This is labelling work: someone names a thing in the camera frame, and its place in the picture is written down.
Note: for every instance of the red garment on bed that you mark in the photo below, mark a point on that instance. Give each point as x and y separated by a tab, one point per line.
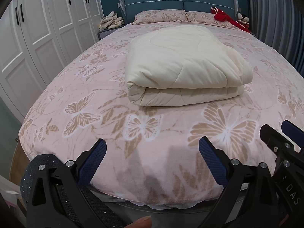
221	16

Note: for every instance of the cream quilted jacket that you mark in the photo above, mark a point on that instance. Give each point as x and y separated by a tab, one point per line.
183	65

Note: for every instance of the dark nightstand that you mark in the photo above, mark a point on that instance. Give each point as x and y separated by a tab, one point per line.
102	34

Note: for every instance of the grey curtain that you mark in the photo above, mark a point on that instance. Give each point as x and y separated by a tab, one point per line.
279	24

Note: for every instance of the pink butterfly pillow right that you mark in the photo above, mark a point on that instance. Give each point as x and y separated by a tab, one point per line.
206	18

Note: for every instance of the small plush toy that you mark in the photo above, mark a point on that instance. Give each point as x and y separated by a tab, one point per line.
243	19

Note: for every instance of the dark blue dotted sleeve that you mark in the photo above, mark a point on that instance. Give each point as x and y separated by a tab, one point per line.
109	217

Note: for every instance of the pile of cream clothes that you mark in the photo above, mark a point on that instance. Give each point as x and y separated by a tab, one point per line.
111	21

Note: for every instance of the person's left hand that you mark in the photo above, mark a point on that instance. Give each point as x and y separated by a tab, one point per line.
144	222

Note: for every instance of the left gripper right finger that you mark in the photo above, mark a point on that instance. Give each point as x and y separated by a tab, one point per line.
259	207

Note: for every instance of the blue upholstered headboard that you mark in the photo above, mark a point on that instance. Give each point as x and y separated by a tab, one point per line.
130	8

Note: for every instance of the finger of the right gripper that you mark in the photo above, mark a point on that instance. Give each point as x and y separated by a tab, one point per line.
294	133
276	142

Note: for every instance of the white wardrobe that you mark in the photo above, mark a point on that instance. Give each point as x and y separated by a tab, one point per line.
39	38

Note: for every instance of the pink butterfly bedspread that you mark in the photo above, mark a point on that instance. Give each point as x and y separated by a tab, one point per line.
152	152

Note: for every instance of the pink butterfly pillow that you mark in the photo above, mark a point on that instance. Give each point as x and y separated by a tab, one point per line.
164	15
206	18

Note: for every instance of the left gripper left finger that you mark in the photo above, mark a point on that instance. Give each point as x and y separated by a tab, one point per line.
56	198

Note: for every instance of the pink butterfly pillow left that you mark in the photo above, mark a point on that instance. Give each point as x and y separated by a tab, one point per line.
164	15

